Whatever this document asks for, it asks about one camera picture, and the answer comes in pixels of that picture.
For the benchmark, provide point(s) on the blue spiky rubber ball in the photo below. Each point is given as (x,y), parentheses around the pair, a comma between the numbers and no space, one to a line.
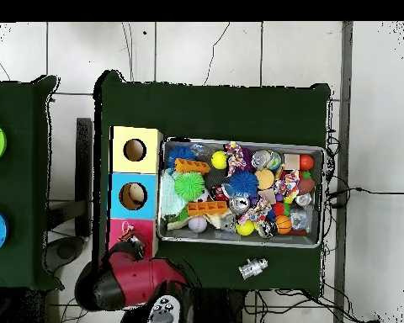
(243,183)
(180,153)

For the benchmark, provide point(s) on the cream plush toy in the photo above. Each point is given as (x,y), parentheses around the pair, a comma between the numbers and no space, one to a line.
(219,220)

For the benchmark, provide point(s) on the colourful dotted cloth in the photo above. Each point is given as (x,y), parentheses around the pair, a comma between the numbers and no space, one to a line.
(288,183)

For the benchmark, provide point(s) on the silver robot figure toy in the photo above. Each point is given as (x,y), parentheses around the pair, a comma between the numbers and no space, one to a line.
(253,268)

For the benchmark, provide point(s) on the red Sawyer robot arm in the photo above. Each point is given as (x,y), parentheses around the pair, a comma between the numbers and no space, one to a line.
(134,279)

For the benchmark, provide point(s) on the wooden box with three holes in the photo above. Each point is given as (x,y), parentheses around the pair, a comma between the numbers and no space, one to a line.
(148,165)

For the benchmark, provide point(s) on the shallow clear mesh bin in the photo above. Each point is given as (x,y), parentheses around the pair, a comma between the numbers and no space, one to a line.
(319,175)

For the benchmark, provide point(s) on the green fuzzy ball with eye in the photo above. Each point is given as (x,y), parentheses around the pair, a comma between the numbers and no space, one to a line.
(188,185)

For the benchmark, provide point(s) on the small soccer ball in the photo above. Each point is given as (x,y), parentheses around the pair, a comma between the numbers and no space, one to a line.
(204,196)

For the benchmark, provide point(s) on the light blue knitted cloth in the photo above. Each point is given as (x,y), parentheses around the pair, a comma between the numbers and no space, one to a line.
(170,198)

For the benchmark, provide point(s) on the purple spiky ball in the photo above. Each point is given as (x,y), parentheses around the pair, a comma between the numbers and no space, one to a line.
(248,158)

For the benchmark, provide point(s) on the colourful drink can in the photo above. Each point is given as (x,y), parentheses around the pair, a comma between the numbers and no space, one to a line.
(264,158)

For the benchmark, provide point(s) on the plain wooden cube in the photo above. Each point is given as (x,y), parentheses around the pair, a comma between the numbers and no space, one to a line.
(292,161)

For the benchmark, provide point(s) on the small orange basketball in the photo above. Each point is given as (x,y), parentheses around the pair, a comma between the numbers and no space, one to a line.
(283,224)

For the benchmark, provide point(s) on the brown rubber ball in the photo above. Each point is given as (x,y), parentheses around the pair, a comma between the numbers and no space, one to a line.
(306,185)

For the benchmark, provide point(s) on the red-orange ball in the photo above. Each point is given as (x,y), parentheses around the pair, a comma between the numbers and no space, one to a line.
(306,162)

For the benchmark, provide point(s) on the black upright panel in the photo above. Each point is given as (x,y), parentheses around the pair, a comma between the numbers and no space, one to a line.
(84,168)

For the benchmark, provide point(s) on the grey floor stand base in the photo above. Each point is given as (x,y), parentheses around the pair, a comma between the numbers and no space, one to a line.
(65,250)

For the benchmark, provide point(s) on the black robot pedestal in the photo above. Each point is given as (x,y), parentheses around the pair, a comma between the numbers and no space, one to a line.
(215,308)

